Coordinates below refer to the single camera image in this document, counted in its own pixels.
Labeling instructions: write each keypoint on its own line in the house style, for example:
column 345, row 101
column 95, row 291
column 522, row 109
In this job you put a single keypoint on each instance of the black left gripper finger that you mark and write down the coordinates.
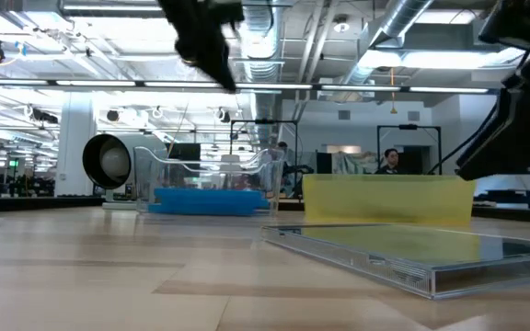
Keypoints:
column 191, row 43
column 221, row 50

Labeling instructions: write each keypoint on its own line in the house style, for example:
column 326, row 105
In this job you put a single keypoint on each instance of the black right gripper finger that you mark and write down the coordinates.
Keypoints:
column 522, row 138

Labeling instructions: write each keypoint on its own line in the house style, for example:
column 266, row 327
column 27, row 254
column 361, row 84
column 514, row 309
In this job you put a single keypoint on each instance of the clear jewel case black tray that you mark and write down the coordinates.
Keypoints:
column 407, row 257

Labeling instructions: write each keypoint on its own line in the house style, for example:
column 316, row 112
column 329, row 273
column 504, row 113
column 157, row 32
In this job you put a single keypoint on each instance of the black monitor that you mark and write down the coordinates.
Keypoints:
column 184, row 151

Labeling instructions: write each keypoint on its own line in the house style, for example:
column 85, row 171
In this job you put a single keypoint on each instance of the person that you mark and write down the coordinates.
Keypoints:
column 390, row 158
column 282, row 147

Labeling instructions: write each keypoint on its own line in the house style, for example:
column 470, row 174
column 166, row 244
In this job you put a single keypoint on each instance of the white cylindrical lamp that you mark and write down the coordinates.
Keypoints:
column 108, row 161

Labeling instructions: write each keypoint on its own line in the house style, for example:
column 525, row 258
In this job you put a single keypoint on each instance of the long ceiling light strip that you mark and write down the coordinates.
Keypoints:
column 361, row 87

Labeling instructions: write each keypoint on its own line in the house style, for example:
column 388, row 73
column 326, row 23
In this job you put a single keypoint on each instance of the clear plastic bin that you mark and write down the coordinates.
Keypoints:
column 145, row 184

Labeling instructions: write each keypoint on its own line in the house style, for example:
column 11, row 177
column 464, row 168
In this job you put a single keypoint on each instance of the yellow plastic bin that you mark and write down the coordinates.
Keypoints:
column 384, row 200

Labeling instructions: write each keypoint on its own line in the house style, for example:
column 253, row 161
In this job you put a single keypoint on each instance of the black panel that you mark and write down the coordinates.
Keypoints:
column 324, row 163

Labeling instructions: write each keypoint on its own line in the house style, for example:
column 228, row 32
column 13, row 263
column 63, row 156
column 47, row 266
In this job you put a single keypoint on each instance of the grey crumpled sheet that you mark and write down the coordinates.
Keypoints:
column 352, row 163

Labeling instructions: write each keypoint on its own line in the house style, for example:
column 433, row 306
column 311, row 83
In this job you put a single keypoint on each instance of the black metal gantry frame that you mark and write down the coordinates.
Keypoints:
column 407, row 127
column 265, row 121

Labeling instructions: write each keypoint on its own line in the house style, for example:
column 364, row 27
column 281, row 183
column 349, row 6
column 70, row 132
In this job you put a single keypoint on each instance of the silver ventilation duct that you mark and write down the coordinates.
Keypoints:
column 403, row 16

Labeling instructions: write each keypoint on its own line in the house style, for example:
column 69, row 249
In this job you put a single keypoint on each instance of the black aluminium table frame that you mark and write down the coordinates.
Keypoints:
column 39, row 203

